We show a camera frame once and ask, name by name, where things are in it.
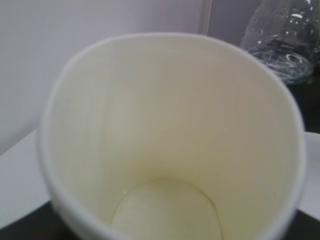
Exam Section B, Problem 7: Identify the clear water bottle green label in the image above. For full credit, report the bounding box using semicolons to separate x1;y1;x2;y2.
240;0;320;85

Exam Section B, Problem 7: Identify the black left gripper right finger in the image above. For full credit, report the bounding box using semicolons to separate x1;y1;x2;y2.
291;210;320;240

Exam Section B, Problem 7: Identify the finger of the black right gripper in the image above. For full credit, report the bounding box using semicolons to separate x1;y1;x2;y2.
293;46;320;132

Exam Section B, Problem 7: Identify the white paper cup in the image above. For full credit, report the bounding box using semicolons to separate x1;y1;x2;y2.
37;32;307;240

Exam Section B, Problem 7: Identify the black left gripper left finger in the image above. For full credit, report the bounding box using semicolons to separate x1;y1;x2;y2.
0;203;73;240

